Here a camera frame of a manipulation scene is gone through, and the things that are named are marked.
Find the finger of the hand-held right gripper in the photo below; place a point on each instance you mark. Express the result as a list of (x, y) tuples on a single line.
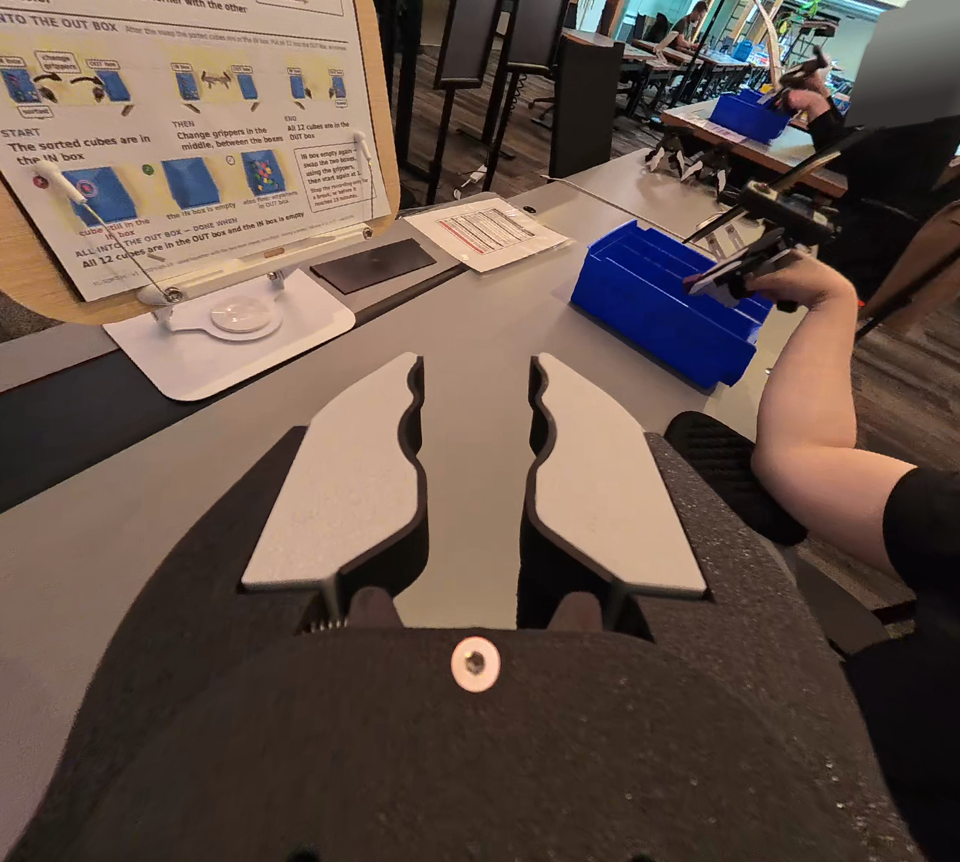
[(709, 281), (720, 226)]

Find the black metal pole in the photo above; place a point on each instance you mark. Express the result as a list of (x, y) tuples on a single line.
[(396, 15)]

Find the white sheet holder bar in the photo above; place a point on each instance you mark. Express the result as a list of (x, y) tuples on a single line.
[(225, 270)]

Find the distant blue plastic bin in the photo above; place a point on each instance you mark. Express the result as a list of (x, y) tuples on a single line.
[(750, 116)]

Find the person's right forearm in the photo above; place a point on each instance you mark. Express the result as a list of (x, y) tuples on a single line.
[(810, 412)]

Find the laminated printed paper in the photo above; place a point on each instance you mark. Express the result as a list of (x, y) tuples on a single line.
[(487, 232)]

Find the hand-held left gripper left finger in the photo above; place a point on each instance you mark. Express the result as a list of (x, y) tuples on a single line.
[(337, 495)]

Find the person's right hand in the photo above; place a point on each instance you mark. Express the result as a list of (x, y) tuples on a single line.
[(810, 285)]

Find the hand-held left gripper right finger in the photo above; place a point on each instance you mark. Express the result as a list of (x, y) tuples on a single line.
[(611, 502)]

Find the white board stand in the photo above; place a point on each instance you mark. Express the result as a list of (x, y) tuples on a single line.
[(225, 352)]

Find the wooden work table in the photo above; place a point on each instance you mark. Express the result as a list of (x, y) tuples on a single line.
[(757, 154)]

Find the black and white gadget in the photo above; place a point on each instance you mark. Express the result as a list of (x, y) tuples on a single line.
[(690, 165)]

